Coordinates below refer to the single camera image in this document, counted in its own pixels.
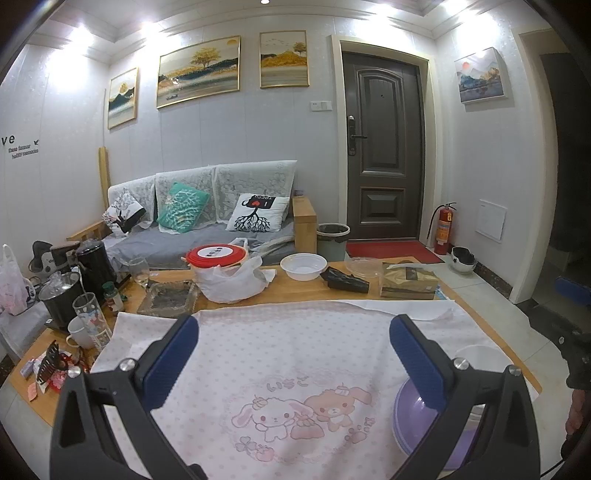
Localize white helmet on floor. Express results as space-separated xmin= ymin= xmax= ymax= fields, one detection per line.
xmin=451 ymin=246 xmax=477 ymax=274

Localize teal cushion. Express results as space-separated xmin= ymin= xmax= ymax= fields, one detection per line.
xmin=157 ymin=182 xmax=209 ymax=233

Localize red lid container in bag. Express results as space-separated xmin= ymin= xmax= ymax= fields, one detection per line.
xmin=184 ymin=238 xmax=276 ymax=304

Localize right gold landscape painting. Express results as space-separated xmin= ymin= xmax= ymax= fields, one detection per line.
xmin=259 ymin=30 xmax=310 ymax=89

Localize large landscape painting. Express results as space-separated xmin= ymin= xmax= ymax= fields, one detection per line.
xmin=156 ymin=36 xmax=242 ymax=109

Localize black brush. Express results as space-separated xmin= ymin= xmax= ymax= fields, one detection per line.
xmin=321 ymin=266 xmax=370 ymax=294

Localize black electric kettle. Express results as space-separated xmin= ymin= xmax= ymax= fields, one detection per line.
xmin=75 ymin=239 xmax=116 ymax=304

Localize red fire extinguisher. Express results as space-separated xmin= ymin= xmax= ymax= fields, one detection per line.
xmin=427 ymin=201 xmax=457 ymax=255

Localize red door mat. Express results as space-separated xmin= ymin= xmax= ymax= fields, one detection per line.
xmin=346 ymin=240 xmax=443 ymax=264

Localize black pot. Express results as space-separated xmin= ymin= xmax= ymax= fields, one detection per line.
xmin=38 ymin=272 xmax=84 ymax=330

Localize drinking glass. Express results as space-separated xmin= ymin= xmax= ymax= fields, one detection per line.
xmin=72 ymin=292 xmax=112 ymax=351

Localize person's right hand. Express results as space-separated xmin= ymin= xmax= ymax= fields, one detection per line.
xmin=565 ymin=390 xmax=590 ymax=437

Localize white plastic bowl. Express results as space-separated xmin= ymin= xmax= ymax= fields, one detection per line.
xmin=280 ymin=253 xmax=328 ymax=282

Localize left small landscape painting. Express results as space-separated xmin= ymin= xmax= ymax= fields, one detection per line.
xmin=106 ymin=68 xmax=138 ymax=130

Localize white wall panel box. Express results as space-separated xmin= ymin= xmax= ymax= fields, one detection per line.
xmin=475 ymin=199 xmax=507 ymax=243

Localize black white cushion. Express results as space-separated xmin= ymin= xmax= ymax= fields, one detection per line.
xmin=102 ymin=191 xmax=146 ymax=237

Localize white mug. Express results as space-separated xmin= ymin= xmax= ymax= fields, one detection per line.
xmin=66 ymin=316 xmax=94 ymax=350

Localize dark entrance door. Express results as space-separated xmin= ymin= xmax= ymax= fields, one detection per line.
xmin=342 ymin=52 xmax=425 ymax=240

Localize grey sofa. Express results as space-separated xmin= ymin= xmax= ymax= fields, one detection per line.
xmin=67 ymin=160 xmax=318 ymax=272

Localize white tree print cushion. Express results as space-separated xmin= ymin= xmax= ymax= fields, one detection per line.
xmin=226 ymin=193 xmax=290 ymax=233

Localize pink bunny table cloth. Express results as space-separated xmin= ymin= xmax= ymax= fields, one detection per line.
xmin=89 ymin=299 xmax=541 ymax=480

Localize white plastic bag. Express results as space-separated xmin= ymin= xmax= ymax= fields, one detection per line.
xmin=0 ymin=244 xmax=28 ymax=316

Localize gold tissue box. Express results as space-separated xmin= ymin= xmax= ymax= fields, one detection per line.
xmin=380 ymin=262 xmax=439 ymax=300

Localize light switch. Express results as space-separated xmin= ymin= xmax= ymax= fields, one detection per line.
xmin=310 ymin=100 xmax=332 ymax=112

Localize mountain canvas painting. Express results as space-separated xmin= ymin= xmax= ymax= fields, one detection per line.
xmin=455 ymin=47 xmax=508 ymax=104

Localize wine glass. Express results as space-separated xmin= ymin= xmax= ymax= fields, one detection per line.
xmin=128 ymin=257 xmax=150 ymax=291

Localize snack packets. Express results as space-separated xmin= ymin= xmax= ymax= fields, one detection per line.
xmin=20 ymin=341 xmax=89 ymax=402

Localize purple plate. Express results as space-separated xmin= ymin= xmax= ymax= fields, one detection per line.
xmin=393 ymin=379 xmax=485 ymax=471

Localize glass ashtray tray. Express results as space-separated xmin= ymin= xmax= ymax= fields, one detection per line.
xmin=136 ymin=280 xmax=199 ymax=318

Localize green trash bin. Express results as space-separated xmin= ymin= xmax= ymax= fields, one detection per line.
xmin=317 ymin=223 xmax=351 ymax=262

